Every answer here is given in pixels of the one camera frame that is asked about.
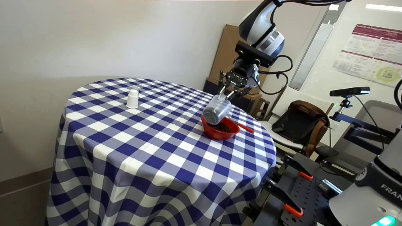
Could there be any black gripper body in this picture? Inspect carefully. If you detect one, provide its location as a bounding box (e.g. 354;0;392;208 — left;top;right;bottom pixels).
224;61;260;94

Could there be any clear glass measuring cup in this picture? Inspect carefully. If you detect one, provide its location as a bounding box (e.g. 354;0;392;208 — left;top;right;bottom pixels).
202;94;231;125

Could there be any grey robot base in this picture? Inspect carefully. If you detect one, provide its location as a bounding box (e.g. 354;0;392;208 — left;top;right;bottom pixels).
329;131;402;226

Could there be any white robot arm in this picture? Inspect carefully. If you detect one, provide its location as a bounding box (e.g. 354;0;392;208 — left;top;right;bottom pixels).
218;0;349;100

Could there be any red plastic bowl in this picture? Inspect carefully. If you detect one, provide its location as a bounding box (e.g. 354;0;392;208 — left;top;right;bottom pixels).
202;118;240;140

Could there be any large cardboard box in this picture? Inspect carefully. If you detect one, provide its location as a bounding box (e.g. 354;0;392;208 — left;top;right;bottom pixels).
203;23;261;111

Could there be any black brown bag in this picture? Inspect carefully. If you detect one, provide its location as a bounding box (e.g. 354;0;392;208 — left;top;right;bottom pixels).
271;100;329;157

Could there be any small white bottle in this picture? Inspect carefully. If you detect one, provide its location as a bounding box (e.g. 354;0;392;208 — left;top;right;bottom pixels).
127;89;139;109

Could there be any blue white checkered tablecloth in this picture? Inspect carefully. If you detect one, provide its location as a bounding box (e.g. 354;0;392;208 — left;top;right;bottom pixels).
45;77;276;226

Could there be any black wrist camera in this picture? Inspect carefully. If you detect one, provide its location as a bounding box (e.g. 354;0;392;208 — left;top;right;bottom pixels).
235;41;275;67

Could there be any black camera on stand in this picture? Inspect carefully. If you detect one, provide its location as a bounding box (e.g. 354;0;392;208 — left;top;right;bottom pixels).
329;86;371;96

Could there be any orange handled clamp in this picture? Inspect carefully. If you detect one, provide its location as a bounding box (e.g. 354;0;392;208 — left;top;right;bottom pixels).
267;179;304;218

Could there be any wall poster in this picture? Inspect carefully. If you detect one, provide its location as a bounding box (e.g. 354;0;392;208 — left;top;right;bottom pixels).
334;23;402;86

